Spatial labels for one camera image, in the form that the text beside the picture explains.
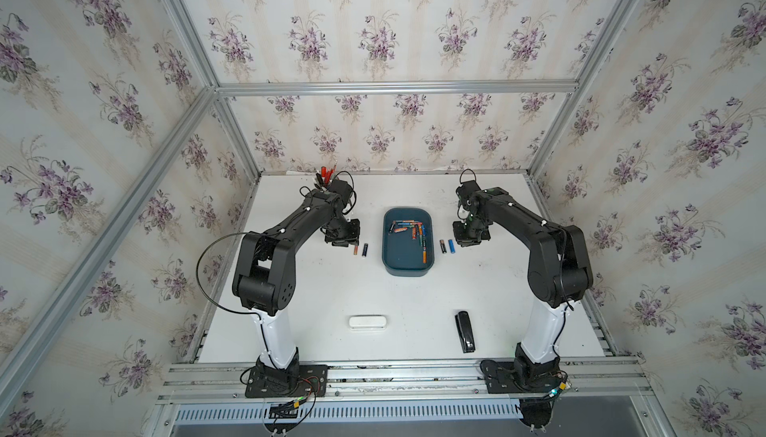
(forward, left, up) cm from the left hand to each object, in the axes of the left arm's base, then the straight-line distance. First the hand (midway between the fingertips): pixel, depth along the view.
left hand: (357, 243), depth 92 cm
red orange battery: (+1, +1, -7) cm, 7 cm away
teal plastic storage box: (+3, -16, -4) cm, 17 cm away
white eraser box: (-23, -4, -4) cm, 23 cm away
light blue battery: (+2, -31, -6) cm, 32 cm away
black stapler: (-26, -30, -3) cm, 40 cm away
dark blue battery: (+2, -2, -7) cm, 7 cm away
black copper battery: (+3, -28, -6) cm, 29 cm away
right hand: (+1, -35, -1) cm, 35 cm away
